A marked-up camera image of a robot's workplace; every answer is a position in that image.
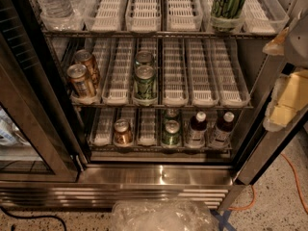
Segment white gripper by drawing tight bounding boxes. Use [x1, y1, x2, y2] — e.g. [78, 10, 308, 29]
[263, 11, 308, 132]

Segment tall green can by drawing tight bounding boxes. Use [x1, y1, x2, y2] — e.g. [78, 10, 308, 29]
[211, 0, 245, 19]

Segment green can bottom shelf rear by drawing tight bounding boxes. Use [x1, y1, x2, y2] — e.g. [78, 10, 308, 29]
[164, 109, 179, 122]

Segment green can bottom shelf front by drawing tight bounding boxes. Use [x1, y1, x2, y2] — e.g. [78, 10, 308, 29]
[162, 120, 180, 146]

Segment green can middle shelf front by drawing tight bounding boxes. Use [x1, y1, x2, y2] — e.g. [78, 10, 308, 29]
[134, 65, 157, 100]

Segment gold can bottom shelf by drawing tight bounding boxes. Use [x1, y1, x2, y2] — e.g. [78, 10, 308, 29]
[114, 119, 133, 145]

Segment stainless steel fridge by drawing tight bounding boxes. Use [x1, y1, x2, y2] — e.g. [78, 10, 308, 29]
[0, 0, 307, 210]

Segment gold can rear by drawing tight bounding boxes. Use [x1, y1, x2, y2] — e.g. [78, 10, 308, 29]
[74, 49, 100, 89]

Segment gold can front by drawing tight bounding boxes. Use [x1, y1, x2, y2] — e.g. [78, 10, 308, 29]
[67, 64, 96, 98]

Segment glass fridge door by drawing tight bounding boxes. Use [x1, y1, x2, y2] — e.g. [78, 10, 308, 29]
[0, 0, 88, 183]

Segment dark bottle white cap right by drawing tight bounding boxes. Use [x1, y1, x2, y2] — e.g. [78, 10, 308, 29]
[209, 112, 235, 149]

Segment dark bottle white cap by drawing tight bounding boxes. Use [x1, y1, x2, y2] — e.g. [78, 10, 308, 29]
[186, 112, 207, 148]
[209, 112, 235, 149]

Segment dark bottle white cap left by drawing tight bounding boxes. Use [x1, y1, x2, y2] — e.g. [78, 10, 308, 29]
[186, 112, 207, 148]

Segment clear plastic bag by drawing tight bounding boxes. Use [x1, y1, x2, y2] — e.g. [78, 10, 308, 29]
[111, 199, 218, 231]

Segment clear water bottle front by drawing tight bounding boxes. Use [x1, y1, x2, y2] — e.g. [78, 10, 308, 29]
[37, 0, 73, 18]

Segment orange cable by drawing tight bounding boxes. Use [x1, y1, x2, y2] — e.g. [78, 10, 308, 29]
[228, 153, 308, 216]

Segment bottom wire shelf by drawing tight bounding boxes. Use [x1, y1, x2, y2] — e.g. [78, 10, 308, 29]
[90, 144, 232, 154]

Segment wire shelf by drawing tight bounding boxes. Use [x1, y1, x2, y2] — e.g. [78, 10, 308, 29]
[43, 30, 278, 40]
[90, 144, 232, 154]
[72, 103, 254, 110]

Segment middle wire shelf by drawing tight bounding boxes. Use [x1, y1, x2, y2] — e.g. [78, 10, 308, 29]
[72, 103, 254, 110]

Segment top wire shelf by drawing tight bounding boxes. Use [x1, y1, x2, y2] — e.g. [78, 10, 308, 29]
[43, 30, 278, 40]

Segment black cable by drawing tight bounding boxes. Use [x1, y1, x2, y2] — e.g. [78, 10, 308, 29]
[0, 206, 67, 231]

